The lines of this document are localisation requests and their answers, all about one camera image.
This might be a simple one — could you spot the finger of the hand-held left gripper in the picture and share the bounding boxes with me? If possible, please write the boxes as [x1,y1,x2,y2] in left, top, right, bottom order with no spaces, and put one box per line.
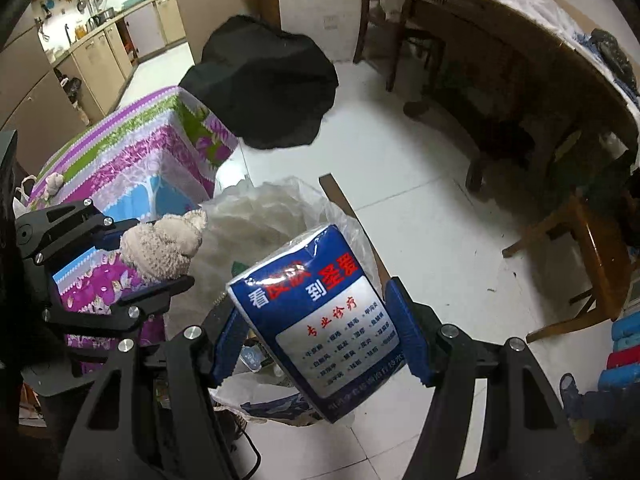
[15,199,140,271]
[42,275,196,353]

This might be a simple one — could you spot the translucent plastic bin bag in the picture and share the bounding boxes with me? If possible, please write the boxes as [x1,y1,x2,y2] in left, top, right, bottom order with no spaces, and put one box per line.
[200,175,381,426]

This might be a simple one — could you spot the wooden chair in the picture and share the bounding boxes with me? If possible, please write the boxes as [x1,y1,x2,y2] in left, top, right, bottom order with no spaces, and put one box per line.
[352,0,446,93]

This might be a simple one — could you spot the wooden stool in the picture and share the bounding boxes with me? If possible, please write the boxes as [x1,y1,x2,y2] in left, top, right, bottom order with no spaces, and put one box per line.
[502,192,640,343]

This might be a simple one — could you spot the beige kitchen base cabinets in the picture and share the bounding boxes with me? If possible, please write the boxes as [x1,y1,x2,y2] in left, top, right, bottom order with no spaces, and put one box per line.
[50,0,281,116]

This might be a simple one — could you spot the grey refrigerator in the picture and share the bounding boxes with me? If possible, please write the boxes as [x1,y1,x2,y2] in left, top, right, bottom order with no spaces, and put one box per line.
[0,25,91,133]

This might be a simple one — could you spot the blue white tissue pack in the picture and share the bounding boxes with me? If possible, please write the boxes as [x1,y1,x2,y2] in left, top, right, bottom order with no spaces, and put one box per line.
[226,224,403,423]

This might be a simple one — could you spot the beige plush toy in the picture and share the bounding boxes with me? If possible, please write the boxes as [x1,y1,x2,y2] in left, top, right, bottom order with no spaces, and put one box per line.
[119,209,208,283]

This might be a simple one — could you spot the dark clothes pile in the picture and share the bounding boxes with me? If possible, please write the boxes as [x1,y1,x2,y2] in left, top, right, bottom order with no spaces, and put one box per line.
[575,30,640,96]

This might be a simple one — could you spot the large wooden table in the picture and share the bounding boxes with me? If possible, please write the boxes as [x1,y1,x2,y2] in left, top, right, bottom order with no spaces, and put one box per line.
[375,0,640,206]

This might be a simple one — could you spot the black cover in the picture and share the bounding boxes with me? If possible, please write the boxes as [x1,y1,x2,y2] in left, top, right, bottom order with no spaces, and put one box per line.
[178,15,340,150]

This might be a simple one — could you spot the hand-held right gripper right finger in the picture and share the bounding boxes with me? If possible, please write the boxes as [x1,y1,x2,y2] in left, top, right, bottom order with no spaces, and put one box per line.
[384,276,587,480]

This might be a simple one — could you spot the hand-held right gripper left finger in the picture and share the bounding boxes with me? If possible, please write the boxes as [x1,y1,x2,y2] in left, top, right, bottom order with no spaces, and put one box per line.
[57,305,251,480]

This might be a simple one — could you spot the blue red foam rolls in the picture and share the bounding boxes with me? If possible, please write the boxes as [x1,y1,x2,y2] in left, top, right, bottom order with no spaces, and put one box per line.
[595,317,640,391]

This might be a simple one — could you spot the floral striped tablecloth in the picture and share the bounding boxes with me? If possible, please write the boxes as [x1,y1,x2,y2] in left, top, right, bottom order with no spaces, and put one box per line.
[27,86,241,376]

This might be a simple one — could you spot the blue slipper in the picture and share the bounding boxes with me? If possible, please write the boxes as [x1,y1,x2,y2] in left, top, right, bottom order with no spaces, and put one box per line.
[559,372,596,443]

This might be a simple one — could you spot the black cable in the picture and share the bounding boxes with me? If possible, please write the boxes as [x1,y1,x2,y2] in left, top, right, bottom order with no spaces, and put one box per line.
[235,425,262,480]

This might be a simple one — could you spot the white plastic carrier bag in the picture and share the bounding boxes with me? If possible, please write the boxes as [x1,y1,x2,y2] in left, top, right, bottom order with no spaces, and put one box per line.
[12,175,38,221]

